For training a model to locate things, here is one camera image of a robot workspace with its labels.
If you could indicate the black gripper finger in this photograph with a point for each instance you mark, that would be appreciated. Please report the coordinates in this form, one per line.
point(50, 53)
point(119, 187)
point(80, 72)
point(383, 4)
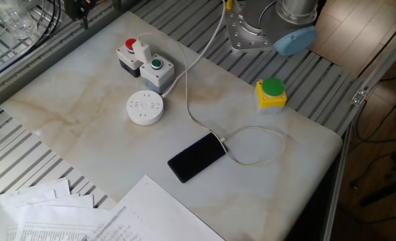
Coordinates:
point(82, 20)
point(87, 21)

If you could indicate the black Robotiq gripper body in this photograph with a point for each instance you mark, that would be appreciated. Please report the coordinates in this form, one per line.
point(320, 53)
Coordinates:
point(77, 8)

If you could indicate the white box red button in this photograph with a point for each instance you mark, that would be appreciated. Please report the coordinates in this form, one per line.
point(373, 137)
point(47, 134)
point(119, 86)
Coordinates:
point(124, 56)

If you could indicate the white charger adapter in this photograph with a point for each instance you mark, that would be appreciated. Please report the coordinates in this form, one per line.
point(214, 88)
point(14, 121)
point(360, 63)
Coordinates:
point(142, 53)

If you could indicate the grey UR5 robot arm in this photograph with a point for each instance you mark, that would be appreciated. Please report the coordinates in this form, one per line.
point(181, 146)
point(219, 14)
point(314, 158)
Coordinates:
point(285, 20)

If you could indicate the round white power socket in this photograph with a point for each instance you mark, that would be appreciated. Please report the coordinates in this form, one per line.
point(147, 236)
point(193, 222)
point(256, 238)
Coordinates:
point(144, 107)

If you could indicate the clear glass pitcher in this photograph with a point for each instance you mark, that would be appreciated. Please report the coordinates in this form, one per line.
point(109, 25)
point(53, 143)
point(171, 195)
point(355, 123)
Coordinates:
point(14, 20)

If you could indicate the white marble pattern board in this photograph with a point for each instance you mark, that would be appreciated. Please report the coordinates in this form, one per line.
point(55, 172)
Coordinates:
point(84, 100)

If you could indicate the white box green button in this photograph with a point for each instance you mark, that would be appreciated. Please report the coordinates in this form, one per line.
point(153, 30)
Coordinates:
point(158, 75)

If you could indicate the blank white paper sheet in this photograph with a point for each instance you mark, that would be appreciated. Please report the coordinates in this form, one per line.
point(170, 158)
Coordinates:
point(67, 201)
point(44, 187)

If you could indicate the black smartphone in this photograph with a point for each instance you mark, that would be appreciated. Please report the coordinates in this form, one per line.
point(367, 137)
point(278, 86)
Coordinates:
point(196, 157)

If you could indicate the yellow box green mushroom button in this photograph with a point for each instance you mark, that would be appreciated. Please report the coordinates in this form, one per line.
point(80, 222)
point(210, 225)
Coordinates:
point(270, 98)

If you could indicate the paper sheet with text list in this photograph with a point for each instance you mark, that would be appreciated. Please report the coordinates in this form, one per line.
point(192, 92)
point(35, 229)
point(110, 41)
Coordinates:
point(158, 214)

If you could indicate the paper sheet with printed table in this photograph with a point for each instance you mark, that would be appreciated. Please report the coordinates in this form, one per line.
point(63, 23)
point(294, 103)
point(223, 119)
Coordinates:
point(51, 227)

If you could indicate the black chair base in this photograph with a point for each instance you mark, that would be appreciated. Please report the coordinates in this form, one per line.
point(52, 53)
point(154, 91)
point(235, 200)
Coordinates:
point(388, 189)

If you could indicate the aluminium table rail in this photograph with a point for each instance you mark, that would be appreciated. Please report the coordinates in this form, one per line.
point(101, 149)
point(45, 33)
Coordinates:
point(34, 65)

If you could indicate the aluminium beam with corner bracket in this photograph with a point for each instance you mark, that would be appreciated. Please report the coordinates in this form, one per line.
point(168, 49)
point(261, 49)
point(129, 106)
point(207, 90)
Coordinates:
point(360, 97)

